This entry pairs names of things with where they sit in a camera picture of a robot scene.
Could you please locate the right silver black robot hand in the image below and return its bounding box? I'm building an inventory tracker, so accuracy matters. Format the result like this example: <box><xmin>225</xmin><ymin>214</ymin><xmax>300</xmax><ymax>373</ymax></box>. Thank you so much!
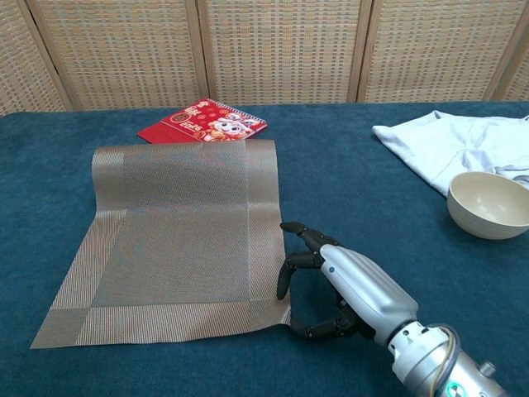
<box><xmin>275</xmin><ymin>221</ymin><xmax>419</xmax><ymax>345</ymax></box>

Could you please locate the cream round bowl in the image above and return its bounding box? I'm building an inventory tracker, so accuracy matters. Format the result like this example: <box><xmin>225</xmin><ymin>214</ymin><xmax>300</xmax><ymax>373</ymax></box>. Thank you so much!
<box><xmin>446</xmin><ymin>171</ymin><xmax>529</xmax><ymax>241</ymax></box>

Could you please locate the silver woven placemat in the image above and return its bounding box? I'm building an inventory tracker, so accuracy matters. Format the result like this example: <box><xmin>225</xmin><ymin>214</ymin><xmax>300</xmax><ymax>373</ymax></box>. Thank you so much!
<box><xmin>29</xmin><ymin>139</ymin><xmax>294</xmax><ymax>350</ymax></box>

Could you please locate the teal fabric table cover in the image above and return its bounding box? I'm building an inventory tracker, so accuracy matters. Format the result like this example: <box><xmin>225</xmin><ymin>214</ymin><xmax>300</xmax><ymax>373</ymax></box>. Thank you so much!
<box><xmin>0</xmin><ymin>100</ymin><xmax>529</xmax><ymax>397</ymax></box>

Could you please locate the white crumpled shirt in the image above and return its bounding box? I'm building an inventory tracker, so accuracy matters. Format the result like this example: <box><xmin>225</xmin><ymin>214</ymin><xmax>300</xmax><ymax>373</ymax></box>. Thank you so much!
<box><xmin>371</xmin><ymin>110</ymin><xmax>529</xmax><ymax>195</ymax></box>

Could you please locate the red desk calendar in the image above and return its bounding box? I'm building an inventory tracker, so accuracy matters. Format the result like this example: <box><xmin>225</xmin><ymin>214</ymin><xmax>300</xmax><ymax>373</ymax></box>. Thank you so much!
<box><xmin>136</xmin><ymin>98</ymin><xmax>267</xmax><ymax>146</ymax></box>

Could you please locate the woven bamboo screen panel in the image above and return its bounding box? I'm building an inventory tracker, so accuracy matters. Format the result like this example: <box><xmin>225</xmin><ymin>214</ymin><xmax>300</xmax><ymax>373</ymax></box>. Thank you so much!
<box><xmin>0</xmin><ymin>0</ymin><xmax>69</xmax><ymax>117</ymax></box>
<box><xmin>26</xmin><ymin>0</ymin><xmax>210</xmax><ymax>112</ymax></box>
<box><xmin>357</xmin><ymin>0</ymin><xmax>529</xmax><ymax>103</ymax></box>
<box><xmin>196</xmin><ymin>0</ymin><xmax>373</xmax><ymax>107</ymax></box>
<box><xmin>493</xmin><ymin>24</ymin><xmax>529</xmax><ymax>103</ymax></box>

